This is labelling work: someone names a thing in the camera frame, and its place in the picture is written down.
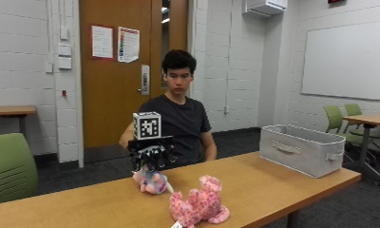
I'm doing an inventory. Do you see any whiteboard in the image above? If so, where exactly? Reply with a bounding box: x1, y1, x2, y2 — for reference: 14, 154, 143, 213
300, 19, 380, 103

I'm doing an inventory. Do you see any pink spotted plush toy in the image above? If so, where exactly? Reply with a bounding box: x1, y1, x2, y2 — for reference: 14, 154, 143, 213
168, 175, 232, 228

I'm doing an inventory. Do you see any silver door handle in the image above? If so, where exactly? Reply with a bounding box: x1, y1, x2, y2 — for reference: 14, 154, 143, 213
138, 64, 151, 97

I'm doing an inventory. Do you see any white wall switch box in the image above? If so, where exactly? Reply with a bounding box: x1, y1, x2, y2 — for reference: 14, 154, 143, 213
58, 56, 74, 70
58, 44, 74, 57

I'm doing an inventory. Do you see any the person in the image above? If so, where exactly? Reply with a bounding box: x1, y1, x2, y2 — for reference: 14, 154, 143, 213
118, 48, 219, 170

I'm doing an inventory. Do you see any white paper notice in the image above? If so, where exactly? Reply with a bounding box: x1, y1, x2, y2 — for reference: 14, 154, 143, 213
90, 25, 115, 60

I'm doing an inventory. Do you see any white wall air unit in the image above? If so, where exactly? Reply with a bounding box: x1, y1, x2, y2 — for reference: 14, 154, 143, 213
241, 0, 289, 18

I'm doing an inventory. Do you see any pink and purple plush toy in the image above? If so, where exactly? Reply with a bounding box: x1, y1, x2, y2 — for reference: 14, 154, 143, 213
132, 165, 175, 195

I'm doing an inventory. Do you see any white marker cube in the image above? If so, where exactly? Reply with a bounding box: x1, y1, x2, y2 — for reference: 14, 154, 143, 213
132, 111, 164, 141

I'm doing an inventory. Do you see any grey fabric storage bin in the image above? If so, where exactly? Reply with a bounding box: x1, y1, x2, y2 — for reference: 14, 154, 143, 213
259, 123, 347, 179

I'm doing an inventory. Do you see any white wall conduit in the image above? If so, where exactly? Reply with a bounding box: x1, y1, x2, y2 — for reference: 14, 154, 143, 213
223, 0, 236, 116

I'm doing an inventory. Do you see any wooden door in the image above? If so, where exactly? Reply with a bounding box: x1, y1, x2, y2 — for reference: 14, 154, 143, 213
79, 0, 191, 149

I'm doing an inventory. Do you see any colourful paper notice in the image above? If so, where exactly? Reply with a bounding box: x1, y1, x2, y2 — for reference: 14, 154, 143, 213
116, 26, 140, 64

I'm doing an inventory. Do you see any wooden side table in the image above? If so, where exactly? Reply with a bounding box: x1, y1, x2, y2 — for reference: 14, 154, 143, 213
341, 112, 380, 187
0, 104, 39, 137

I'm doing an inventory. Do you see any green chair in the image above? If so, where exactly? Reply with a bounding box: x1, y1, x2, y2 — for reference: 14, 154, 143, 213
323, 104, 368, 146
343, 103, 380, 141
0, 132, 39, 206

